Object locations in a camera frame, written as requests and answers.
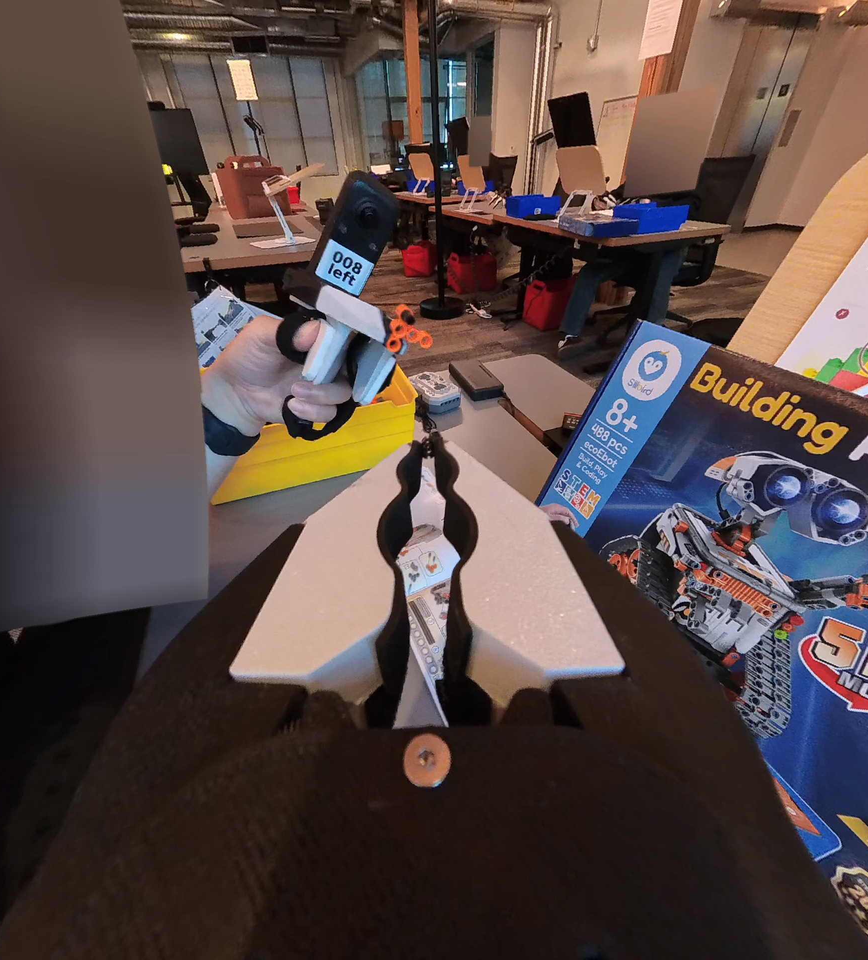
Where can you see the grey battery hub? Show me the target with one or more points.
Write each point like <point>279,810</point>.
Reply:
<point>435,390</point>

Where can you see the small dark labelled box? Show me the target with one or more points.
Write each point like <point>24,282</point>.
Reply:
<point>565,429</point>

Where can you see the black screen on stand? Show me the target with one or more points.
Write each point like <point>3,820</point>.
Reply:
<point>179,142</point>

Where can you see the red bag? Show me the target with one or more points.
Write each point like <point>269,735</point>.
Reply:
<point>471,274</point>
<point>420,261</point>
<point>546,304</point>

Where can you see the orange building part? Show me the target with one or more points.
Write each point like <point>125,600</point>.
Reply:
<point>404,330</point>

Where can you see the assembly instruction booklet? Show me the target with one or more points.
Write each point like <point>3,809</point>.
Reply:
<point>426,592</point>

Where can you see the black monitor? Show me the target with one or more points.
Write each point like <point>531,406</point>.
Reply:
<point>572,120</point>

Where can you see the wall whiteboard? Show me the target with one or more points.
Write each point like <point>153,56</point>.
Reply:
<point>617,127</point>

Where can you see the brown bag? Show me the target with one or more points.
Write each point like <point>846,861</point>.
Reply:
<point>243,187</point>

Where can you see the blue plastic bin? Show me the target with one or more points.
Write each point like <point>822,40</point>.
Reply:
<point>533,205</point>
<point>651,217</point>

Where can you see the grey background table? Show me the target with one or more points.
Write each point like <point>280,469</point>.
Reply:
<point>209,255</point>

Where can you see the black power bank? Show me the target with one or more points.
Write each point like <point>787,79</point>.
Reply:
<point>477,379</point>

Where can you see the small black device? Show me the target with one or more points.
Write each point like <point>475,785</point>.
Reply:
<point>325,208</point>

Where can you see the yellow plastic bin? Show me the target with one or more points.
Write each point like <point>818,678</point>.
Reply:
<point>329,457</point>

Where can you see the black desk mat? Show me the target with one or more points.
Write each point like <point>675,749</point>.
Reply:
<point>265,226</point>

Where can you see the person's left hand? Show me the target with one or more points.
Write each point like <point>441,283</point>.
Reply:
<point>246,375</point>

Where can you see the flat blue box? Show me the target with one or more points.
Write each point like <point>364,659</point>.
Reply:
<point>587,225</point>

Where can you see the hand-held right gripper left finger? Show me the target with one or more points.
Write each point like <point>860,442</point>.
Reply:
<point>314,600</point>

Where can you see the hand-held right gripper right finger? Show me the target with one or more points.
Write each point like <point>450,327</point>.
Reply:
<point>531,600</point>

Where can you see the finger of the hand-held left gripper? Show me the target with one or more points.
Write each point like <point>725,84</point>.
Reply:
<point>351,311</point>
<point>374,375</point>

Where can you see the wooden display board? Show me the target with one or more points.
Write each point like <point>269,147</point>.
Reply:
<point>420,165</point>
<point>471,171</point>
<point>801,262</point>

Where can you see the white tablet stand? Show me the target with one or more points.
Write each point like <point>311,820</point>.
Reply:
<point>284,217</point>

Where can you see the row of wood-edged desks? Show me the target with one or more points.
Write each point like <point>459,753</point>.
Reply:
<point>628,238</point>

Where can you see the black pole stand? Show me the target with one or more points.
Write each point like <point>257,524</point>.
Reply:
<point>434,150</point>

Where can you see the blue robot kit box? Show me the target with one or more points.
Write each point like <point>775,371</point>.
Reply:
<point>741,600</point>

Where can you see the printed picture leaflet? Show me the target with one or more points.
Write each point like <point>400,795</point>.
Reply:
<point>224,322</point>

